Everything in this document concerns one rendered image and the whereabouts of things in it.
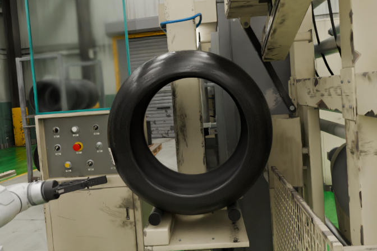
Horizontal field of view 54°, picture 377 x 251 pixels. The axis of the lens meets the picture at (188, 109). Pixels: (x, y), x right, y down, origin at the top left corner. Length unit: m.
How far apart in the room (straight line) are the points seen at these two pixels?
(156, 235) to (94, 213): 0.87
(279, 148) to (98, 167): 1.05
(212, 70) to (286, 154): 0.56
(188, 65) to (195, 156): 0.53
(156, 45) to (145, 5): 1.20
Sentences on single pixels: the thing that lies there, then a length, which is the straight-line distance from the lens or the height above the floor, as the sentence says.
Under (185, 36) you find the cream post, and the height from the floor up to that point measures 1.58.
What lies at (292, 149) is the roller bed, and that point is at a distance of 1.64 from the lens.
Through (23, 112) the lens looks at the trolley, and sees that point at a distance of 5.20.
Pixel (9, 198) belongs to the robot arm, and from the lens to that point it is 1.49.
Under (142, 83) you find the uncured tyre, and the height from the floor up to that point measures 1.38.
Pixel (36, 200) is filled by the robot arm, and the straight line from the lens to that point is 1.56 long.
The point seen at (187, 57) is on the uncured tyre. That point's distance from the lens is 1.29.
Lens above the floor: 1.35
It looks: 3 degrees down
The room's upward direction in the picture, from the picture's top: 4 degrees counter-clockwise
